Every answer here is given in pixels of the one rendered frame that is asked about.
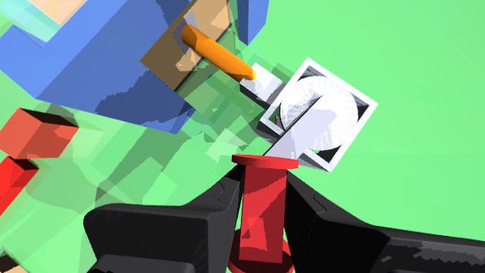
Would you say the red rectangular bar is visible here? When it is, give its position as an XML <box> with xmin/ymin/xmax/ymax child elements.
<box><xmin>0</xmin><ymin>155</ymin><xmax>39</xmax><ymax>216</ymax></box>

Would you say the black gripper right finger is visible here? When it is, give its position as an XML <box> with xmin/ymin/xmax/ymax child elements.
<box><xmin>284</xmin><ymin>170</ymin><xmax>485</xmax><ymax>273</ymax></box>

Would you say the blue rectangular frame bar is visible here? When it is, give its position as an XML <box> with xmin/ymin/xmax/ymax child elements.
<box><xmin>12</xmin><ymin>0</ymin><xmax>269</xmax><ymax>134</ymax></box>

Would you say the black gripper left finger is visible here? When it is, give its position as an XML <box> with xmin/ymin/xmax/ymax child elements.
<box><xmin>83</xmin><ymin>164</ymin><xmax>246</xmax><ymax>273</ymax></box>

